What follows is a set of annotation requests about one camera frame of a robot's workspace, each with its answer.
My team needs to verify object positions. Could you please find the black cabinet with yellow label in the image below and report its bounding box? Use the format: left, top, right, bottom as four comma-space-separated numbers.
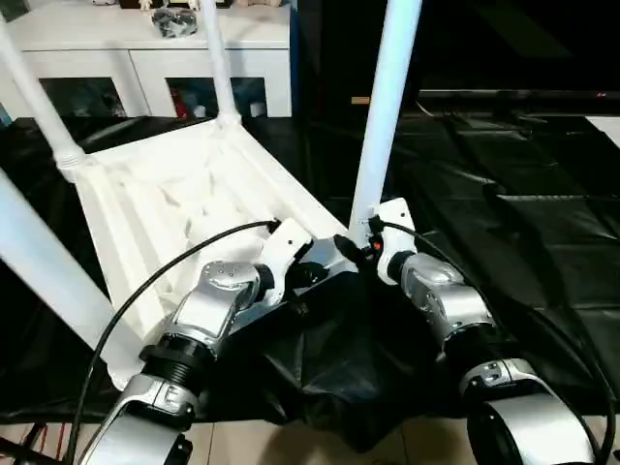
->
293, 0, 422, 127

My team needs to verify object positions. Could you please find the black work mat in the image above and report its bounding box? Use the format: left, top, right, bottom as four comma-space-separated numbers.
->
0, 113, 620, 454

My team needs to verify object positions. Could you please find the white flat board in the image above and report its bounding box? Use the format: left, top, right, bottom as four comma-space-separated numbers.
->
585, 115, 620, 149

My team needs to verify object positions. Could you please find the white cabinet with glass doors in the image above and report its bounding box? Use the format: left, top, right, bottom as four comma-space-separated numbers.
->
0, 4, 295, 120

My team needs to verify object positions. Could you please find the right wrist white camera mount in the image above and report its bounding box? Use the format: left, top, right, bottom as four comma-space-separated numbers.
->
370, 197, 419, 285

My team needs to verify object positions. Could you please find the thin red wire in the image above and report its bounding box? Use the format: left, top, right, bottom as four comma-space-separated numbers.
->
37, 422, 65, 452

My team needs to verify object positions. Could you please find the white plastic table top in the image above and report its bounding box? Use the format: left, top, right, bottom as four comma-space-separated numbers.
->
67, 115, 364, 388

